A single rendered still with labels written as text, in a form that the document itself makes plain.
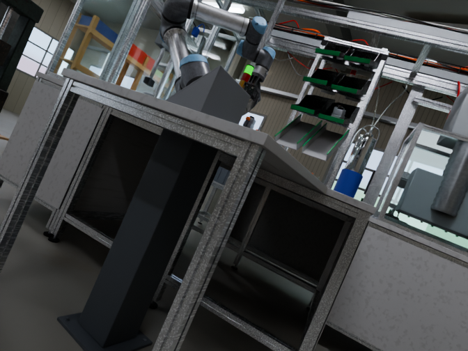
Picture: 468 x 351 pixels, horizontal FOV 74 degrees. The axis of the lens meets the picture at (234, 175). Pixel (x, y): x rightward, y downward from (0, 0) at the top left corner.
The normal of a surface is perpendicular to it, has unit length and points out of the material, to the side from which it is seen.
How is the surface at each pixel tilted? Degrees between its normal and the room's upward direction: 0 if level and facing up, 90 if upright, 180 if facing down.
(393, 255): 90
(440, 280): 90
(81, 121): 90
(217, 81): 90
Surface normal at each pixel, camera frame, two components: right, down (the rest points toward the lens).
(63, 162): -0.30, -0.14
